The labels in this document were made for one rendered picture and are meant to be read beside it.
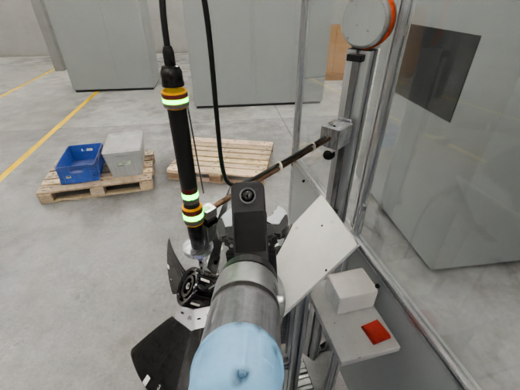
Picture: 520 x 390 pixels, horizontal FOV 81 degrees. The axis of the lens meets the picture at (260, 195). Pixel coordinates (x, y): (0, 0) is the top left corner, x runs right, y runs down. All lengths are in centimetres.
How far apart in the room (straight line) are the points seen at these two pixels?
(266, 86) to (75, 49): 424
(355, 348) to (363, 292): 20
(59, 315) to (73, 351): 35
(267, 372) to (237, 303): 7
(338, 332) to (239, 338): 107
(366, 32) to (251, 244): 83
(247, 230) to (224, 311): 13
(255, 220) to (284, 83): 603
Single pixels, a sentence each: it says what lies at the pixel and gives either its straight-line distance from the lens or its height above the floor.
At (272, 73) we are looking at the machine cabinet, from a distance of 630.
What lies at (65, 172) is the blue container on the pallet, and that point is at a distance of 397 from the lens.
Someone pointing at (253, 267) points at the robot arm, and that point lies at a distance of 35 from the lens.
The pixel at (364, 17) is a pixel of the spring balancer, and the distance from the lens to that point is 109.
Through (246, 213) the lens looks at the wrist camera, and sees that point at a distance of 41.
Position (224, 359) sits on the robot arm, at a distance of 26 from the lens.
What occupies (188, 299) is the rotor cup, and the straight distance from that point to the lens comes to 94.
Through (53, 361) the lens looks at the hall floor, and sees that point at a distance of 257.
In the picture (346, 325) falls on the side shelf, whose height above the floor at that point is 86.
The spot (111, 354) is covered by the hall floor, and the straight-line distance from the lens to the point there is 243.
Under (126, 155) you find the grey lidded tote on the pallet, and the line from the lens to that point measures 374.
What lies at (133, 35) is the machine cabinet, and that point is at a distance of 785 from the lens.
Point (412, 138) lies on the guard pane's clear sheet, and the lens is 112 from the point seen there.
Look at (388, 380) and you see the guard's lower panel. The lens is 163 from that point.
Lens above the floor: 196
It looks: 34 degrees down
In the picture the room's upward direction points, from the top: straight up
